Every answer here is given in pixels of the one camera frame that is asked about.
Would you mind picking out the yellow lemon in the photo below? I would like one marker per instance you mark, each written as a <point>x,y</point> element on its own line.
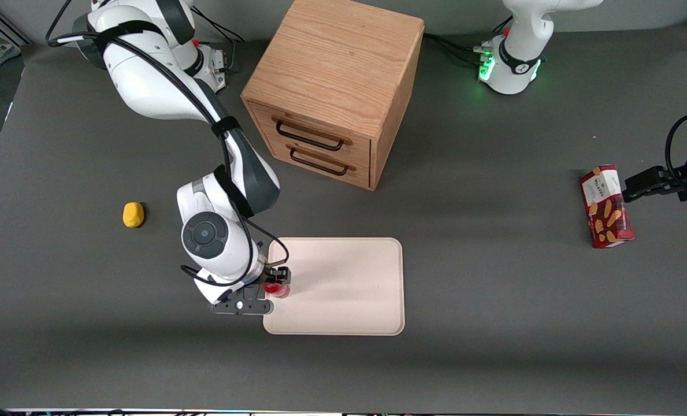
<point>133,214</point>

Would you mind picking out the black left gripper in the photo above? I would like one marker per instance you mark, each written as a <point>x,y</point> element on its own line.
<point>679,177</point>

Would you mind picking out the red coke bottle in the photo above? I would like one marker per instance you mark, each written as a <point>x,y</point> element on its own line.
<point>278,290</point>

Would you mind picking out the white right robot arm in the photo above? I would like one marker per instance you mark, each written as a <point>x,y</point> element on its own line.
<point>147,86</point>

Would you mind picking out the wooden drawer cabinet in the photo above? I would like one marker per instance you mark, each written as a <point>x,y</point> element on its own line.
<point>331,63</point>

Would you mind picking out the aluminium frame rail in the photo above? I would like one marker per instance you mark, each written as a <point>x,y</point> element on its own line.
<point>8,26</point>

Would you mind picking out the dark grey table mat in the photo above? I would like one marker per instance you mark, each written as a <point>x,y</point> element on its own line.
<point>493,289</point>

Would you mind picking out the cream rectangular tray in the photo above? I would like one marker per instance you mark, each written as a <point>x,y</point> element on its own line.
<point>349,286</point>

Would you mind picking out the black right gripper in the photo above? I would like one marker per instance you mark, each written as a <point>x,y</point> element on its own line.
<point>276,275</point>

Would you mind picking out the red snack box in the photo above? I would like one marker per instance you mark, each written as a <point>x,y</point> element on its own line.
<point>606,208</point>

